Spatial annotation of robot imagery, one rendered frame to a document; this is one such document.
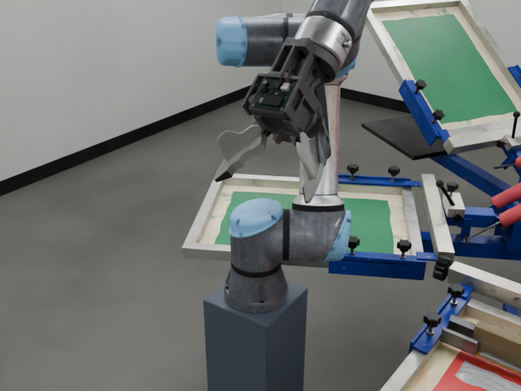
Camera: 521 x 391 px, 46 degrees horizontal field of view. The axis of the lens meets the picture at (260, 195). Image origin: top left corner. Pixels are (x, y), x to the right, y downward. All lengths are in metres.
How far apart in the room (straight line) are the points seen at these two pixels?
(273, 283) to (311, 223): 0.17
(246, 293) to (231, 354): 0.18
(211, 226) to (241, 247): 0.89
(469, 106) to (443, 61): 0.26
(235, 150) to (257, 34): 0.20
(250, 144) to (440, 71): 2.12
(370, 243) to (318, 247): 0.83
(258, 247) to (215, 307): 0.20
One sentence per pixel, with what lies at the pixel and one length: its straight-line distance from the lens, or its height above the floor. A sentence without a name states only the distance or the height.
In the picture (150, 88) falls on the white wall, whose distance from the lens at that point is 5.55.
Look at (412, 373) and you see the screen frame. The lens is 1.62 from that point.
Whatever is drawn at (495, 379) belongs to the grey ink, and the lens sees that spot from 1.71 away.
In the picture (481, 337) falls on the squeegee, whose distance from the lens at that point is 1.71.
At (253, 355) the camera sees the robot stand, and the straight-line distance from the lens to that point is 1.46.
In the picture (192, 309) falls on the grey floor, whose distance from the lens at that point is 3.40.
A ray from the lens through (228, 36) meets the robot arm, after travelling 0.96.
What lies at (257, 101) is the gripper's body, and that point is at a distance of 0.79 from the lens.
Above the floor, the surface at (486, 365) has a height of 0.95.
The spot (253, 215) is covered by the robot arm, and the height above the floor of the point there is 1.43.
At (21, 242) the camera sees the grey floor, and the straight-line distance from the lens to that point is 4.23.
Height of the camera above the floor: 2.08
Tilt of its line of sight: 27 degrees down
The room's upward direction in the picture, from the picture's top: straight up
